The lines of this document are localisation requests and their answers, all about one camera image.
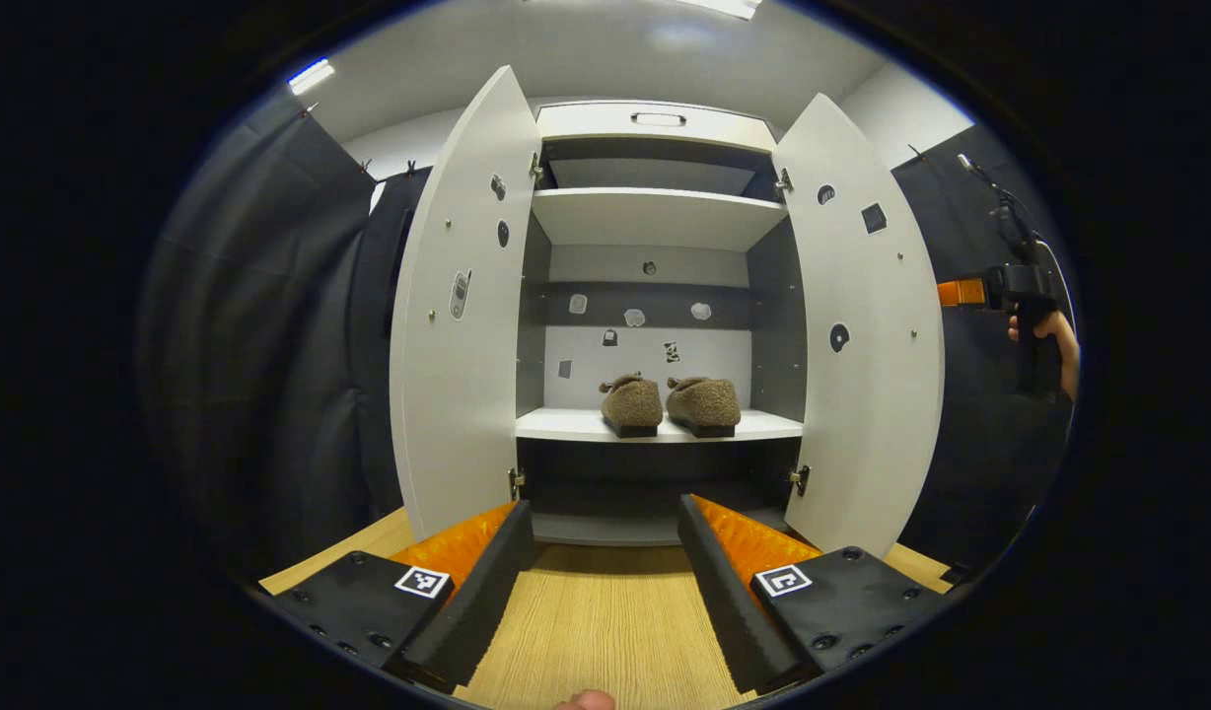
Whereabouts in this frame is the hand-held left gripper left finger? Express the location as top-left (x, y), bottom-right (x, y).
top-left (260, 499), bottom-right (535, 694)

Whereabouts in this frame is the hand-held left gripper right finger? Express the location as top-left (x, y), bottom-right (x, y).
top-left (677, 493), bottom-right (947, 696)

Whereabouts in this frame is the brown fuzzy shoe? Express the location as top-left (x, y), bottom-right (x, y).
top-left (666, 376), bottom-right (743, 439)
top-left (599, 372), bottom-right (665, 439)

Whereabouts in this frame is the white shoe cabinet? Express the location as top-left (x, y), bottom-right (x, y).
top-left (512, 99), bottom-right (809, 548)

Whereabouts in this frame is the black backdrop cloth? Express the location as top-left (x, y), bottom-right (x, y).
top-left (137, 89), bottom-right (1080, 583)

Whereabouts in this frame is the ceiling light panel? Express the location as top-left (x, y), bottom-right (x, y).
top-left (679, 0), bottom-right (764, 21)

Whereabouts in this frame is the ceiling light strip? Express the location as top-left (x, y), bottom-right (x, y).
top-left (288, 57), bottom-right (336, 97)

